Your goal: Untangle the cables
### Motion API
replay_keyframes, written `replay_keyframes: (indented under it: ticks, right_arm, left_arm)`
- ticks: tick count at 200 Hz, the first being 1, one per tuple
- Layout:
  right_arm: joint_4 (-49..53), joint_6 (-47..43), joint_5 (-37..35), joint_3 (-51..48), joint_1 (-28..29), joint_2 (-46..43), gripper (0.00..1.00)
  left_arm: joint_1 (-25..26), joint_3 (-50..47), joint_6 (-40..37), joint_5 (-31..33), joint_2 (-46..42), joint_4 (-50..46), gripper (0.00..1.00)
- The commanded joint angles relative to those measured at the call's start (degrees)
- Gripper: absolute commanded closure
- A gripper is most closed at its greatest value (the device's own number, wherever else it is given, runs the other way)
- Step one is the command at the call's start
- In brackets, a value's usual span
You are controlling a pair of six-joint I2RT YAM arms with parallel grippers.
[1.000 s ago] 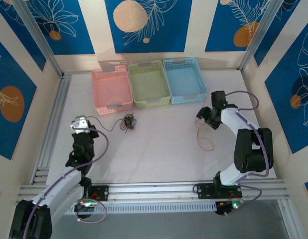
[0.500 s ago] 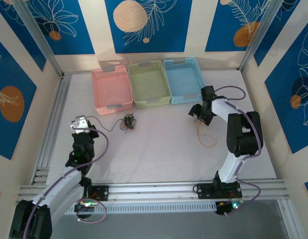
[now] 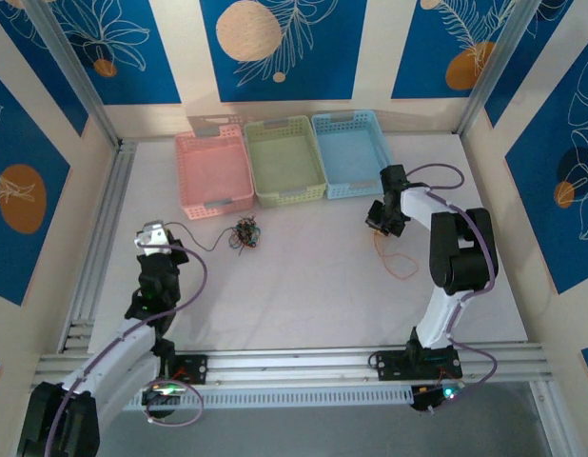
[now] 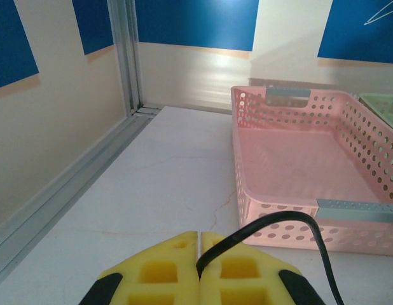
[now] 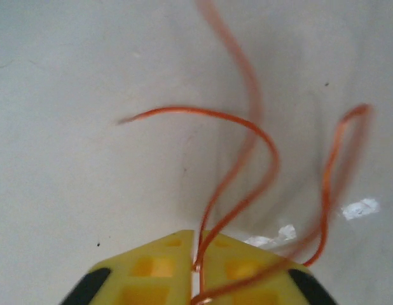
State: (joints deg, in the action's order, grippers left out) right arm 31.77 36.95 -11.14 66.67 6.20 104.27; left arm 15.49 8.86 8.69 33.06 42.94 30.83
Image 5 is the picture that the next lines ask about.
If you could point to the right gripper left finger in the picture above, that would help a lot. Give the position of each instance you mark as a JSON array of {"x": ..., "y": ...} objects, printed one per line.
[{"x": 145, "y": 279}]

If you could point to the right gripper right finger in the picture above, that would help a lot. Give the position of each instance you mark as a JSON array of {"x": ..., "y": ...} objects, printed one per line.
[{"x": 247, "y": 279}]

